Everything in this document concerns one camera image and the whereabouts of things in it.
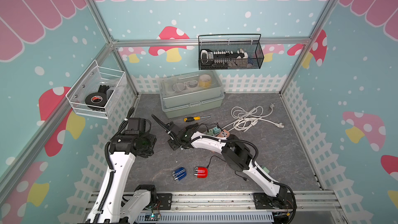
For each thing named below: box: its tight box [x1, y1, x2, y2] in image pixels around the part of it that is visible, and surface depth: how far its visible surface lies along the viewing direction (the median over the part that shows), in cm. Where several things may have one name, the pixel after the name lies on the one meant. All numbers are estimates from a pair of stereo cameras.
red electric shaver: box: [193, 166, 209, 179], surface depth 83 cm
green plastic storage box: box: [158, 70, 225, 119], surface depth 100 cm
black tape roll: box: [84, 92, 108, 110], surface depth 70 cm
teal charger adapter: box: [212, 126, 221, 135], surface depth 94 cm
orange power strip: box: [217, 129, 231, 138], surface depth 97 cm
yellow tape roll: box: [199, 74, 212, 88], surface depth 105 cm
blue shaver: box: [172, 166, 188, 181], surface depth 82 cm
